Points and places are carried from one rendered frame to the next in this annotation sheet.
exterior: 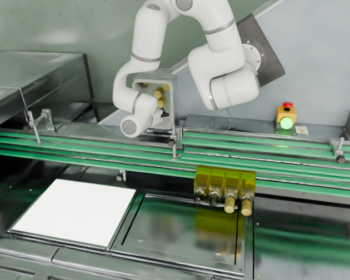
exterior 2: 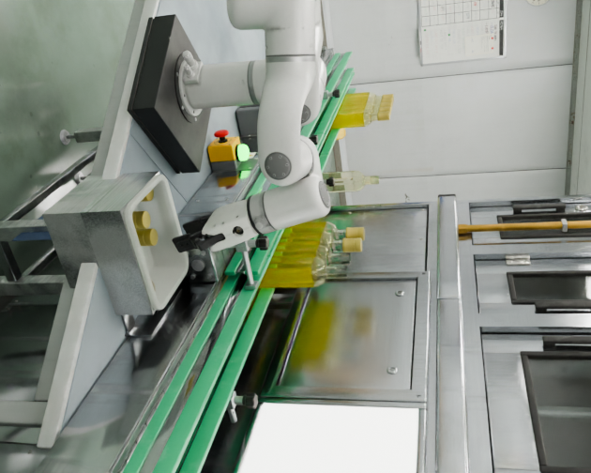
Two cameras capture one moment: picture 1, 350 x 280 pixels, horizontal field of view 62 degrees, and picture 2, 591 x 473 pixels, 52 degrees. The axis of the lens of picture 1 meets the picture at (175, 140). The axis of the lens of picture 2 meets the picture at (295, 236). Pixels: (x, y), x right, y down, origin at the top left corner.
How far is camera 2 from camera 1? 141 cm
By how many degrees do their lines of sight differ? 74
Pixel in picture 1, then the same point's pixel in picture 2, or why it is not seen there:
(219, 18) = not seen: outside the picture
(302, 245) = (365, 246)
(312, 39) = (192, 37)
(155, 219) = (344, 360)
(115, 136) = (152, 375)
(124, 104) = (308, 160)
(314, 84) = not seen: hidden behind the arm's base
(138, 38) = (310, 23)
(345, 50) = (210, 41)
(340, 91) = not seen: hidden behind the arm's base
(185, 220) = (343, 328)
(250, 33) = (182, 40)
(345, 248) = (364, 221)
